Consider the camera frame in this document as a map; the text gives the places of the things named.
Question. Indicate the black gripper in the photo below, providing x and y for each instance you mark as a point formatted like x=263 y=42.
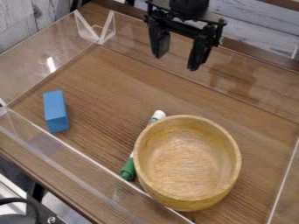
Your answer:
x=187 y=17

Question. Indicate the blue block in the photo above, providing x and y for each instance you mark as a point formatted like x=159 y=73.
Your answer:
x=55 y=111

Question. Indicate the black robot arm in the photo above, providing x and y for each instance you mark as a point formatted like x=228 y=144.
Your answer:
x=184 y=17

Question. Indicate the brown wooden bowl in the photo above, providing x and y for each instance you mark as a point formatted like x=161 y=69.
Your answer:
x=187 y=162

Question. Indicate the clear acrylic corner bracket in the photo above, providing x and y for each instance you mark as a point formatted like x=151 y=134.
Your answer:
x=95 y=33

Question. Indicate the black metal table bracket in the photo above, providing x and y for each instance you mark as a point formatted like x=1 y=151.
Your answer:
x=48 y=217

